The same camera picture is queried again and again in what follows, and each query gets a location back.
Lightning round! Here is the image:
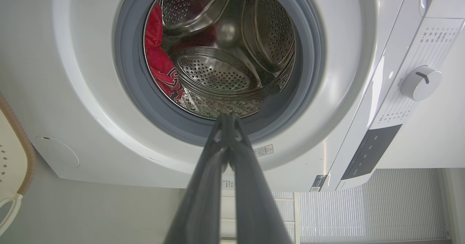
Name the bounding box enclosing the round white filter cover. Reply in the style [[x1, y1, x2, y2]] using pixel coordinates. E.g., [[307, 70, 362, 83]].
[[34, 136, 80, 169]]

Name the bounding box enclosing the red printed jersey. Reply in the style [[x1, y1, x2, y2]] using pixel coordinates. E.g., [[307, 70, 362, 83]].
[[145, 2, 185, 101]]

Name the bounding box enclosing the black QR code sticker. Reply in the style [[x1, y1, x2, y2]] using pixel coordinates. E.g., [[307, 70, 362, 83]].
[[310, 175, 328, 193]]

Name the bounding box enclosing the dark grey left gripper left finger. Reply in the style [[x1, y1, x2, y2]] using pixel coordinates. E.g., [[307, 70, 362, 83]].
[[163, 115, 229, 244]]

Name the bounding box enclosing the cream laundry basket brown rim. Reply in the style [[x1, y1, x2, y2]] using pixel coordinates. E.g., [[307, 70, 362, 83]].
[[0, 91, 37, 237]]

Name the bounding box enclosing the grey warning sticker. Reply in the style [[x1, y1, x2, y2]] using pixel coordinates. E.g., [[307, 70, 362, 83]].
[[254, 144, 274, 158]]

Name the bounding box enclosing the white round program knob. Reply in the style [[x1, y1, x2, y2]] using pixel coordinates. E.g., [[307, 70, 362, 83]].
[[400, 65, 442, 101]]

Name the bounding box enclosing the stainless steel washing machine drum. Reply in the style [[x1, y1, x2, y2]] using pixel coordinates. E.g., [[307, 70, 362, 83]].
[[143, 0, 296, 119]]

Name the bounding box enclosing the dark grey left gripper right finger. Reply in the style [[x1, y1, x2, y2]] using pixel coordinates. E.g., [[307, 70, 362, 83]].
[[228, 114, 293, 244]]

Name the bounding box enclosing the white front-load washing machine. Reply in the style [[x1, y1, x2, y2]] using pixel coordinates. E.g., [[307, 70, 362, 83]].
[[0, 0, 465, 193]]

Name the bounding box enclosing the grey rubber door gasket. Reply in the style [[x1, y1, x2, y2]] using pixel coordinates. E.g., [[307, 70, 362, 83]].
[[114, 0, 324, 147]]

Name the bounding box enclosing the dark grey appliance control panel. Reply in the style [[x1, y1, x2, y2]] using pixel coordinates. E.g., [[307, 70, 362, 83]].
[[341, 124, 403, 181]]

